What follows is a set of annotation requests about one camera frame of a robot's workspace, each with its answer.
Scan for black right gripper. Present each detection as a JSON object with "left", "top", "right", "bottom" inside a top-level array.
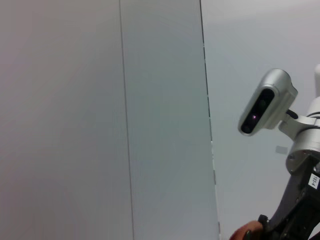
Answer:
[{"left": 262, "top": 153, "right": 320, "bottom": 240}]

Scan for black food bag orange handles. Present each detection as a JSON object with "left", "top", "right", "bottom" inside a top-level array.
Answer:
[{"left": 228, "top": 214, "right": 270, "bottom": 240}]

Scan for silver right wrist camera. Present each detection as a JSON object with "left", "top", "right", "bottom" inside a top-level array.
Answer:
[{"left": 237, "top": 68, "right": 299, "bottom": 137}]

